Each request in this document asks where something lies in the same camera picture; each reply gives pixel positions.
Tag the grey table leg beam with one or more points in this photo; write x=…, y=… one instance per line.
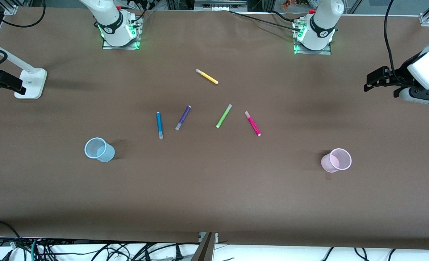
x=205, y=248

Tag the pink plastic cup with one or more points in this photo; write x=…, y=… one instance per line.
x=328, y=163

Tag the pink marker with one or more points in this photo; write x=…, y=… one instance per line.
x=253, y=124

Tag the white stand with pole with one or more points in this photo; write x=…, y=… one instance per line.
x=30, y=84

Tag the blue marker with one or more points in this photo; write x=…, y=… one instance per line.
x=159, y=125

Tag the yellow marker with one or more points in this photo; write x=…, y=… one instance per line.
x=207, y=76

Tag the brown paper table cover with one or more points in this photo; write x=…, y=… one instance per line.
x=214, y=195

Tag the green marker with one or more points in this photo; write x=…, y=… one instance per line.
x=224, y=116

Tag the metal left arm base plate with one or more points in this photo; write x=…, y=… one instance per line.
x=328, y=51

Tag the purple marker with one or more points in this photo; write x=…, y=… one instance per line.
x=183, y=117

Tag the black power plug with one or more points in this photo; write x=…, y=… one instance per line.
x=179, y=253

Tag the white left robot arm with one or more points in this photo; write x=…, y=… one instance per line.
x=319, y=25

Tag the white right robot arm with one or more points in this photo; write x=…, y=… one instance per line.
x=109, y=18

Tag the blue plastic cup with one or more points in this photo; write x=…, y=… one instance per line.
x=104, y=152

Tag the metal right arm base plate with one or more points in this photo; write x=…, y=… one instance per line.
x=136, y=36

